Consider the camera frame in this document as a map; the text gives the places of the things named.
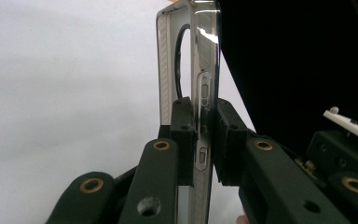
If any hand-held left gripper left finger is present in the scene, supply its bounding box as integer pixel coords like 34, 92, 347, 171
117, 96, 199, 224

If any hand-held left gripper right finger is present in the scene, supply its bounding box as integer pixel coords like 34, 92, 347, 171
213, 98, 352, 224

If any clear phone case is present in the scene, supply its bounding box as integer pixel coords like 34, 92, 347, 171
156, 0, 222, 224

